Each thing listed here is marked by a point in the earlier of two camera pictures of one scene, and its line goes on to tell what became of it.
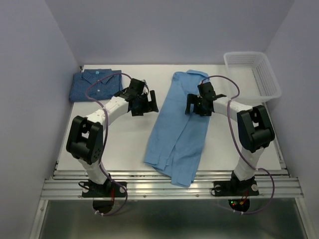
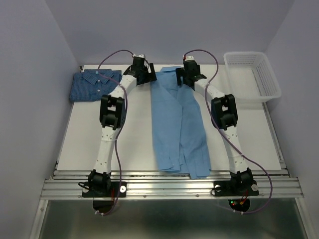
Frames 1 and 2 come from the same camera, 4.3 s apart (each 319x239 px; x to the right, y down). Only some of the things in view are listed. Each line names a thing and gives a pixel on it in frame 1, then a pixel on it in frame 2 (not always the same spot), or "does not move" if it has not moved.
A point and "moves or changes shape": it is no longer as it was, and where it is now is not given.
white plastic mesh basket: x=251 y=78 does not move
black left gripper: x=150 y=106 to x=150 y=77
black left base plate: x=108 y=189 does not move
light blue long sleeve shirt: x=177 y=139 moves or changes shape
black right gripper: x=192 y=98 to x=180 y=72
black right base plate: x=236 y=187 does not move
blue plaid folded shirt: x=104 y=89 does not move
